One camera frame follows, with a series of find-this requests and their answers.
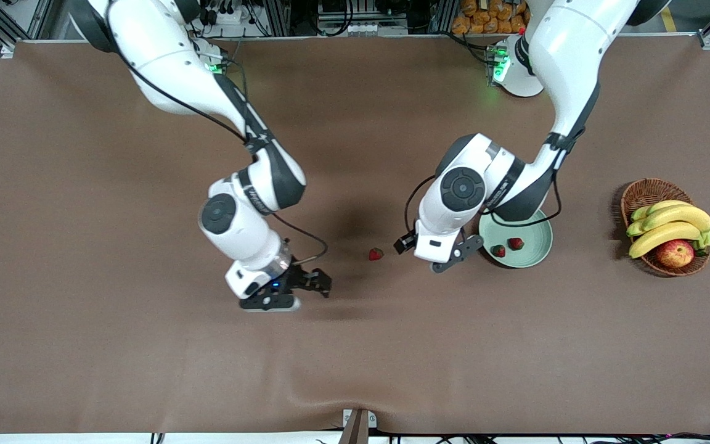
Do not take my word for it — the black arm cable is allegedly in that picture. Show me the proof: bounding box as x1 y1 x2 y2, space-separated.
404 175 563 238
108 37 329 266

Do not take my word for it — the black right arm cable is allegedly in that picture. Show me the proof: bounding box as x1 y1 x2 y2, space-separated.
108 37 329 266

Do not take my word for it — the pile of brown bread rolls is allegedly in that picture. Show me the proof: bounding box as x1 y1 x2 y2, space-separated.
452 0 531 35

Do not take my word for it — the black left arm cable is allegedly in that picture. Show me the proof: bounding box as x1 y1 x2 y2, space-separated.
404 175 563 238

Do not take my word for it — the aluminium frame post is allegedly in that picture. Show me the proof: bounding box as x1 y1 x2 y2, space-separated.
430 0 459 35
264 0 292 38

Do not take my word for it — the red yellow apple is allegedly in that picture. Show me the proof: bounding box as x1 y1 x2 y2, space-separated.
656 239 695 269

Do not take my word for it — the light green round plate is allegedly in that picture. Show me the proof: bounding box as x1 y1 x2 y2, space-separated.
478 208 554 269

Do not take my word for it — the white power strip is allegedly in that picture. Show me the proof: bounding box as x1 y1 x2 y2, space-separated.
204 5 243 25

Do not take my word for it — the brown table cover cloth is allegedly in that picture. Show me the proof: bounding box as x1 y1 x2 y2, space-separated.
0 34 710 435

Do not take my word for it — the grey base box green light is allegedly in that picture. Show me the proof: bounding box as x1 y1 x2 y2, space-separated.
484 43 511 86
202 51 230 76

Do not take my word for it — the brown wicker basket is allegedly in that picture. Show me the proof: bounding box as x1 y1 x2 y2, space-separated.
620 178 710 277

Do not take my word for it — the table edge clamp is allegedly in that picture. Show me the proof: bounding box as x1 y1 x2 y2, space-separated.
341 408 378 444

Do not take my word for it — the white terminal strip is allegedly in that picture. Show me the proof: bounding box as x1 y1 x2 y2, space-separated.
317 22 409 36

